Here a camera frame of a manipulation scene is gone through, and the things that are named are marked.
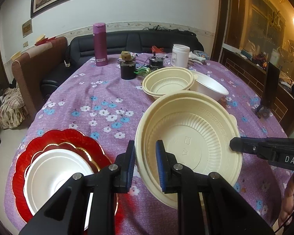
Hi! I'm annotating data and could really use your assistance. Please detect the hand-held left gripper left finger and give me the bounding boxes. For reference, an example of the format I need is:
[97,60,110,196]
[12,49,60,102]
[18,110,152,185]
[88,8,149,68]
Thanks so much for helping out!
[19,140,136,235]

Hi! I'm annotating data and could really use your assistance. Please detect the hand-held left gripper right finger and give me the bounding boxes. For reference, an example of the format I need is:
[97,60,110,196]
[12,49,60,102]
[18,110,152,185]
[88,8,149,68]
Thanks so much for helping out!
[155,140,276,235]

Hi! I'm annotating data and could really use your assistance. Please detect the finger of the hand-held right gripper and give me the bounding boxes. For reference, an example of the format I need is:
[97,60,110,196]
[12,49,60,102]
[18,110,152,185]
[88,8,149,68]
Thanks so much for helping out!
[229,136,276,161]

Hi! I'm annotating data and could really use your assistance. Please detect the cream ribbed plastic bowl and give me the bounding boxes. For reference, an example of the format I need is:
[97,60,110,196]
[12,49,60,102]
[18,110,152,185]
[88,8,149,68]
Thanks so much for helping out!
[142,67,195,101]
[135,90,243,210]

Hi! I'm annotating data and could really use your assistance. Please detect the white foam bowl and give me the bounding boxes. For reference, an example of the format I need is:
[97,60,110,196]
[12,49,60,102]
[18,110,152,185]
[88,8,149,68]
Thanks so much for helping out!
[23,149,96,217]
[189,71,229,102]

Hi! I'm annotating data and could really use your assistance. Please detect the large red plate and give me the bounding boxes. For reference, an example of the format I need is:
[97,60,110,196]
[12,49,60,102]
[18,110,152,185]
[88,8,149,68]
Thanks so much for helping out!
[12,128,119,223]

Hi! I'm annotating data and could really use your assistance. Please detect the black stand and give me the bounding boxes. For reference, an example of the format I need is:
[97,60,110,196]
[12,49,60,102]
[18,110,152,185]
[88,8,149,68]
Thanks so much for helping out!
[255,62,280,119]

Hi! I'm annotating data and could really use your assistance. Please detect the small red gold-rimmed plate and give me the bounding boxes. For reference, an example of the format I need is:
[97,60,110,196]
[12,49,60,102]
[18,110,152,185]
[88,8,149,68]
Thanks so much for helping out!
[26,141,102,177]

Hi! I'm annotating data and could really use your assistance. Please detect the dark wooden glass cabinet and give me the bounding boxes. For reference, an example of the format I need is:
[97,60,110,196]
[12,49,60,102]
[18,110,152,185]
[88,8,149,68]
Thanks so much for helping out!
[211,0,294,140]

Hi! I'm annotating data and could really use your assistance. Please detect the purple floral tablecloth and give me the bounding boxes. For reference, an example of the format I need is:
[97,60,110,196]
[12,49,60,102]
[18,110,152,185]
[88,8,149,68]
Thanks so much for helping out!
[4,54,294,235]

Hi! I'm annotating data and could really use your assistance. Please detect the green plastic wrapper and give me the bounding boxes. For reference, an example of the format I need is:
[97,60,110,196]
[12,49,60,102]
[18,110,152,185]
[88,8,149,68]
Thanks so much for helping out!
[133,66,153,77]

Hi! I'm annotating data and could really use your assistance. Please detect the black cylinder with tape roll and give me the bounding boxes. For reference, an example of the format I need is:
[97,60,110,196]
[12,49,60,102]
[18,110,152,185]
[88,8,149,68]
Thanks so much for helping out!
[120,51,137,80]

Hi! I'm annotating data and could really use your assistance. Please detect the white gloves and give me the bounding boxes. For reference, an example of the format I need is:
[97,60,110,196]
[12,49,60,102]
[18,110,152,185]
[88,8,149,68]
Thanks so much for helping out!
[188,52,204,66]

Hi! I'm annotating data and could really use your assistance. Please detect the patterned cup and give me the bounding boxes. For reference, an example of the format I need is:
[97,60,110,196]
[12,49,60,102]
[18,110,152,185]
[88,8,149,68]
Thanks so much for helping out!
[193,50,209,60]

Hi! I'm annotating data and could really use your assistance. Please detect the small black device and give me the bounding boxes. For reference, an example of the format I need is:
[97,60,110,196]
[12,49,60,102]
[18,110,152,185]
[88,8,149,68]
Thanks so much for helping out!
[148,56,165,70]

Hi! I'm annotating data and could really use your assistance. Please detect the white plastic container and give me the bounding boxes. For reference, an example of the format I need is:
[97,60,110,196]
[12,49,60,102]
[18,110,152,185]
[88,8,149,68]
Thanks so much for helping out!
[172,44,191,68]

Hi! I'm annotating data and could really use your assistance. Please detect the purple thermos bottle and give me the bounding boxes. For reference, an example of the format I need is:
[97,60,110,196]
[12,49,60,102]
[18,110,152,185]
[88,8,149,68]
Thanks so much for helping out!
[93,23,108,67]

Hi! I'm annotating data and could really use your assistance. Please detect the black leather sofa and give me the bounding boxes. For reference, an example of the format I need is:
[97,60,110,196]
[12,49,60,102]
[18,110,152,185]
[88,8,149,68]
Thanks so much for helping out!
[40,31,204,96]

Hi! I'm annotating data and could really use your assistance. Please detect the brown armchair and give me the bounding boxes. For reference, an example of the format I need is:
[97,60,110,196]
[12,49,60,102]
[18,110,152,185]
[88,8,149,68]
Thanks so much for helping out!
[11,36,68,125]

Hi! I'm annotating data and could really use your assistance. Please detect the printed blanket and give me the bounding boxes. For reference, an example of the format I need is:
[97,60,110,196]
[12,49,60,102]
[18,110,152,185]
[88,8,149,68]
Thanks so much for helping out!
[0,87,29,130]

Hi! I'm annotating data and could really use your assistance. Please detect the red dish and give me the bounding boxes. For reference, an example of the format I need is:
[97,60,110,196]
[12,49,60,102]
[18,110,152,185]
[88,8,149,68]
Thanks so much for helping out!
[35,37,57,46]

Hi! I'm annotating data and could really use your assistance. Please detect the tangle of cables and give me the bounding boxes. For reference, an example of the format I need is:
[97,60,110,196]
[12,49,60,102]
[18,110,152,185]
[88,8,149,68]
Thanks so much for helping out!
[147,25,179,32]

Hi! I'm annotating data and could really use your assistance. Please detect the wall plaque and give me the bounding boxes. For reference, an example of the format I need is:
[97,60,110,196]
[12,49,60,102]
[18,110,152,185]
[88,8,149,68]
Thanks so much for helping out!
[22,19,32,38]

